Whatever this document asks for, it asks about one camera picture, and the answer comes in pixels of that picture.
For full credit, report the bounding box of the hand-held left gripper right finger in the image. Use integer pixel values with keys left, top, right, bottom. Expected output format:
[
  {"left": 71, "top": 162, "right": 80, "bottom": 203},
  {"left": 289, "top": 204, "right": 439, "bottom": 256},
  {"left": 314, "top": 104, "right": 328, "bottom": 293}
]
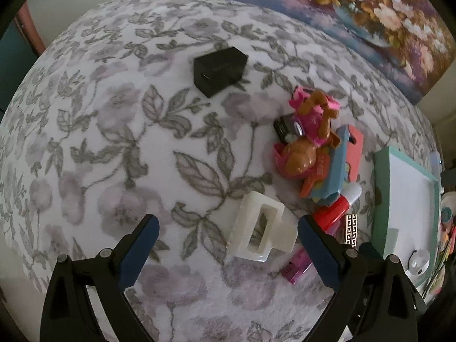
[{"left": 297, "top": 215, "right": 418, "bottom": 342}]

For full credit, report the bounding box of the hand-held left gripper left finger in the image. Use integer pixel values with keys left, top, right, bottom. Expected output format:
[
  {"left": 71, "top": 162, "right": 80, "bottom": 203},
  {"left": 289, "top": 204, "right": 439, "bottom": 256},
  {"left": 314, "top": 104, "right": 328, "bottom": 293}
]
[{"left": 40, "top": 214, "right": 160, "bottom": 342}]

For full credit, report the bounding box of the black gold patterned box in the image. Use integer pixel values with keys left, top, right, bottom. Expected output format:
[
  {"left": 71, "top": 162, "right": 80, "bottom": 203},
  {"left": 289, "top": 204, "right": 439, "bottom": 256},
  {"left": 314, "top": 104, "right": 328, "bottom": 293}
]
[{"left": 337, "top": 214, "right": 359, "bottom": 248}]

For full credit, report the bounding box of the red glue bottle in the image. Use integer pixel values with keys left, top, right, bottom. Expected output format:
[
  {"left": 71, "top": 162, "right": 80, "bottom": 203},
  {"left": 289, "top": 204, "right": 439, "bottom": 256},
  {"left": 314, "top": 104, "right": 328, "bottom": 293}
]
[{"left": 313, "top": 182, "right": 361, "bottom": 237}]

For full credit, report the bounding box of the white hair claw clip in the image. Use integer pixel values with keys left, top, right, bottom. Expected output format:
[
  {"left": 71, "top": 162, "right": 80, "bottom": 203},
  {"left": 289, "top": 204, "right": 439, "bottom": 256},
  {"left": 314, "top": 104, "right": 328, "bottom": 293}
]
[{"left": 228, "top": 192, "right": 298, "bottom": 262}]

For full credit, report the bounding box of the pink helmet dog toy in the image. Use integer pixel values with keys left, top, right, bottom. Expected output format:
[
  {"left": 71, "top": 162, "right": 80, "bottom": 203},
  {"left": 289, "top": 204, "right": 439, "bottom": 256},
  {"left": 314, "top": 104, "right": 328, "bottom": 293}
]
[{"left": 272, "top": 133, "right": 330, "bottom": 179}]

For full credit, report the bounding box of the teal rimmed white tray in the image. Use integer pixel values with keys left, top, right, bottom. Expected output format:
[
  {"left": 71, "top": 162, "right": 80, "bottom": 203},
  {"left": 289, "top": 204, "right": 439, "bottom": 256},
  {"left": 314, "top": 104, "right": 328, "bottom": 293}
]
[{"left": 370, "top": 146, "right": 442, "bottom": 300}]

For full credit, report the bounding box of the magenta plastic piece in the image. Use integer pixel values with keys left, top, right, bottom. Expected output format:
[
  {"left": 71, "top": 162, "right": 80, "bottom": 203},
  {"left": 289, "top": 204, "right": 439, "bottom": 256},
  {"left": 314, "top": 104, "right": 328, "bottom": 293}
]
[{"left": 280, "top": 249, "right": 314, "bottom": 286}]

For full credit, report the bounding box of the orange toy piece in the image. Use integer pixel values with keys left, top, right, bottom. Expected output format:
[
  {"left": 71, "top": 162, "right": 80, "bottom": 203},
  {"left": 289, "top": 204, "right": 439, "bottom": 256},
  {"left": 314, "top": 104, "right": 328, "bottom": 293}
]
[{"left": 298, "top": 153, "right": 330, "bottom": 198}]

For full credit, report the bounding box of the blue and coral toy vehicle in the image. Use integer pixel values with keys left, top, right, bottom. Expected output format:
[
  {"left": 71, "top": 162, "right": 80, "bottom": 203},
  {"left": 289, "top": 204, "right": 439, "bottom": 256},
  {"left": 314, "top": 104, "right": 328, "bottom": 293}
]
[{"left": 306, "top": 125, "right": 365, "bottom": 203}]

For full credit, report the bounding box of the small white round object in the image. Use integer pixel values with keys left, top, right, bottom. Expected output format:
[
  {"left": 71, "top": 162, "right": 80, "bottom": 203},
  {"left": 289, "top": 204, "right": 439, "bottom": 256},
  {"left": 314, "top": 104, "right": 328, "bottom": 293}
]
[{"left": 406, "top": 249, "right": 431, "bottom": 276}]

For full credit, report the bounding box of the colourful toy pile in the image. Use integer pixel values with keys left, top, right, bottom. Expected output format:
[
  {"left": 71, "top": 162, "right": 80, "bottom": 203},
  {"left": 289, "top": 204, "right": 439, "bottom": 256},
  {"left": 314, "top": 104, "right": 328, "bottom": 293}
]
[{"left": 426, "top": 221, "right": 456, "bottom": 296}]

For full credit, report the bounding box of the small black toy car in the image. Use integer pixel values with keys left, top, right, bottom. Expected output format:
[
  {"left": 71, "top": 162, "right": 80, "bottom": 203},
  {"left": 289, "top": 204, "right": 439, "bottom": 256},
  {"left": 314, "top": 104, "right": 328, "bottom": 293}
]
[{"left": 274, "top": 115, "right": 305, "bottom": 142}]

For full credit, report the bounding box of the grey floral blanket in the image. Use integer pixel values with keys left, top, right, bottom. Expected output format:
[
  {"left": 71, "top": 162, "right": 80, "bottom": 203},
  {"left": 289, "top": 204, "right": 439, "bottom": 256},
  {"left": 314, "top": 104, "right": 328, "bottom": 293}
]
[{"left": 0, "top": 0, "right": 444, "bottom": 342}]

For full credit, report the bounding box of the winged pink dog toy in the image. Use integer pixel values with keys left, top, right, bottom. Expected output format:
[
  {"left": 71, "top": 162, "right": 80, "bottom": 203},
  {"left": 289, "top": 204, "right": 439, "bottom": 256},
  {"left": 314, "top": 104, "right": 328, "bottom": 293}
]
[{"left": 288, "top": 86, "right": 340, "bottom": 129}]

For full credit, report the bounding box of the small black box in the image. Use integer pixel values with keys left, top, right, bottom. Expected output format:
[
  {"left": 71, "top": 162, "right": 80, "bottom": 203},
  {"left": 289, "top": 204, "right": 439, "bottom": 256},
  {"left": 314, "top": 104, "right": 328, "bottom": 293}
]
[{"left": 193, "top": 46, "right": 249, "bottom": 97}]

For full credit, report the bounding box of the floral canvas painting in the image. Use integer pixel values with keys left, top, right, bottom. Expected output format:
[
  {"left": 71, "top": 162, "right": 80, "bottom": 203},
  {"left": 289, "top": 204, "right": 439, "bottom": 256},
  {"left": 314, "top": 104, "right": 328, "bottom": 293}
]
[{"left": 227, "top": 0, "right": 456, "bottom": 105}]

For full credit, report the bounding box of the brown wooden frame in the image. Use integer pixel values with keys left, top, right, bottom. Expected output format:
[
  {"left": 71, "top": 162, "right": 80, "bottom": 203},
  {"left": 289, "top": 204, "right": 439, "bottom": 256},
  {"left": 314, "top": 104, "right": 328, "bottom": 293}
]
[{"left": 14, "top": 2, "right": 46, "bottom": 56}]

